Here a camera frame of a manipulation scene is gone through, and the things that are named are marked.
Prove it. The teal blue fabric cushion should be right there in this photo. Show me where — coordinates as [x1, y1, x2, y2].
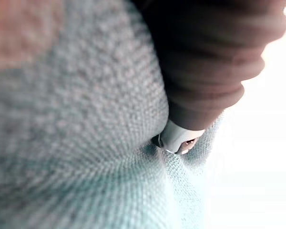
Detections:
[0, 0, 226, 229]

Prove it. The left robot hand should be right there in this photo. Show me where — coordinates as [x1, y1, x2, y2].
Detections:
[130, 0, 286, 155]

